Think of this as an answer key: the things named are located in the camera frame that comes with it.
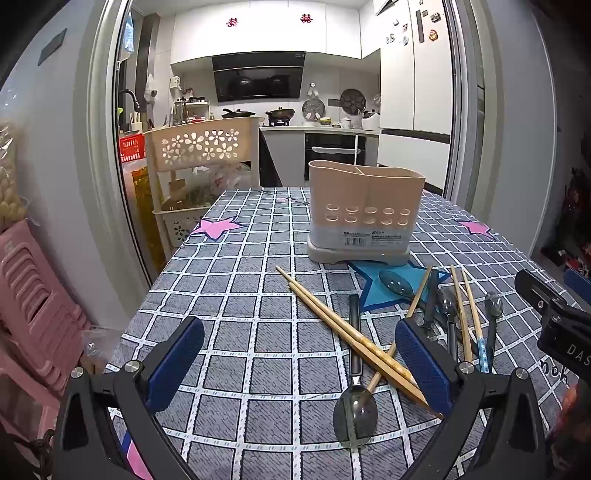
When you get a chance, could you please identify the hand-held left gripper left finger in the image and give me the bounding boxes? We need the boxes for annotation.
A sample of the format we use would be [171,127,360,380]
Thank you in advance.
[55,316,206,480]

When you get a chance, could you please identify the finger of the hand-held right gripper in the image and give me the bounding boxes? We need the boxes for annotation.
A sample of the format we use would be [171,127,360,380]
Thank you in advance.
[514,269,581,320]

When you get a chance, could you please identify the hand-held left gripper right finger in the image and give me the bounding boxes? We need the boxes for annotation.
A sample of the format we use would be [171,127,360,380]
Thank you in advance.
[394,318,551,480]

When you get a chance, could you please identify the small black-handled steel spoon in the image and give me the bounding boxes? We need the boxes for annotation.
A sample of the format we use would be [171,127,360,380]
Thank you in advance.
[378,269,419,304]
[422,269,441,334]
[438,287,461,363]
[482,292,505,373]

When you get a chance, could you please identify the plain wooden chopstick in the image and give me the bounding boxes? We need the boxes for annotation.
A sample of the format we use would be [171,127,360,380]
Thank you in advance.
[366,265,435,394]
[276,265,432,407]
[288,281,445,421]

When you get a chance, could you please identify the large black-handled steel spoon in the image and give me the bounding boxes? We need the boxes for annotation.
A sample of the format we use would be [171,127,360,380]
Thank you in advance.
[332,294,379,449]

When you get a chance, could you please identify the beige plastic utensil holder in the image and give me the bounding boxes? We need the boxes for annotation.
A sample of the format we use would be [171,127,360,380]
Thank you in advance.
[307,159,426,268]

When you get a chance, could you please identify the blue object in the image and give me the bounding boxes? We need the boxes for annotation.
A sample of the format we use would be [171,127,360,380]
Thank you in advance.
[562,267,591,294]

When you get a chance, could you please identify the crumpled clear plastic bag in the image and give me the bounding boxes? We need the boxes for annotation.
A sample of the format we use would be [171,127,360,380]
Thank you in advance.
[82,324,122,370]

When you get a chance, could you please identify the dark clutter pile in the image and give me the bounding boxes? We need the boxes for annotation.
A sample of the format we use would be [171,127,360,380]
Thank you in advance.
[540,165,591,278]

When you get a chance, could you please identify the grey checked star tablecloth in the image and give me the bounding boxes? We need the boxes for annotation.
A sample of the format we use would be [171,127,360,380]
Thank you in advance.
[104,185,583,480]

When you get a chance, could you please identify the stack of pink plastic stools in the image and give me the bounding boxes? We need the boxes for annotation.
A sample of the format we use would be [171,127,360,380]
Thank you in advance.
[0,220,100,462]

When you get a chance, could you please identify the yellow cooking oil bottle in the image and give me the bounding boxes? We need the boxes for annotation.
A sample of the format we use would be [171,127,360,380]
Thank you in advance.
[130,167,163,265]

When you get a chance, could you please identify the plastic bags in trolley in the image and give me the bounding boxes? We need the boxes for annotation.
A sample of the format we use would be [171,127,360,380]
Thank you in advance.
[184,161,253,209]

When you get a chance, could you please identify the beige flower-cutout basket trolley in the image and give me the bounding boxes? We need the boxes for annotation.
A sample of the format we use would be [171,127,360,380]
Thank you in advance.
[144,115,267,253]

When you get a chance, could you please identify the red plastic basket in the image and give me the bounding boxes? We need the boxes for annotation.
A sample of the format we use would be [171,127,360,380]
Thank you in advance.
[119,133,148,164]

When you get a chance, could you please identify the built-in black oven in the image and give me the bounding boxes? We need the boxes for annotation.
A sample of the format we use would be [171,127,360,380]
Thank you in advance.
[304,131,369,184]

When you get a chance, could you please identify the white refrigerator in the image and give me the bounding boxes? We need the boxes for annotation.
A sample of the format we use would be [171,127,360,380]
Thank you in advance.
[377,0,456,186]

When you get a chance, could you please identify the clear bag of yellow contents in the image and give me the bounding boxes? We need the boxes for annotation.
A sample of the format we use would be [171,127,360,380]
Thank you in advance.
[0,88,30,230]

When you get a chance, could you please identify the round patterned hanging plate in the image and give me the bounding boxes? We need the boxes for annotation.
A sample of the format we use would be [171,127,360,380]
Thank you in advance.
[339,88,369,116]

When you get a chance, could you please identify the black kitchen faucet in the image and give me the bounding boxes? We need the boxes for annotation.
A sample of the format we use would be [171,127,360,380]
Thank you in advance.
[118,89,142,116]

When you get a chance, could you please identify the round hanging steamer plate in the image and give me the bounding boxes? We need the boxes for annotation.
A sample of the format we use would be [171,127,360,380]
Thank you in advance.
[301,98,326,123]

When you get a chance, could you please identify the black range hood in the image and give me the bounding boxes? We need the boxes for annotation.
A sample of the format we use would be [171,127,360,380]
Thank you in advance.
[211,52,308,104]

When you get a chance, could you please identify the white upper kitchen cabinets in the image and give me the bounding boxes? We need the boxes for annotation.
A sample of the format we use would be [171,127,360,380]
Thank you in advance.
[170,0,382,64]

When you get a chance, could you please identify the dark cord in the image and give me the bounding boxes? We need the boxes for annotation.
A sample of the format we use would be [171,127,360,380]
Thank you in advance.
[21,427,59,480]

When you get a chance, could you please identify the grey sliding door frame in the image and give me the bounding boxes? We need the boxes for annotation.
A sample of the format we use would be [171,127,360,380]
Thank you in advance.
[86,0,158,289]

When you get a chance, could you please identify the dark wall switch panel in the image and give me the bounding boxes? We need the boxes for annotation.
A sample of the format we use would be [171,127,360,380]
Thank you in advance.
[37,28,68,66]

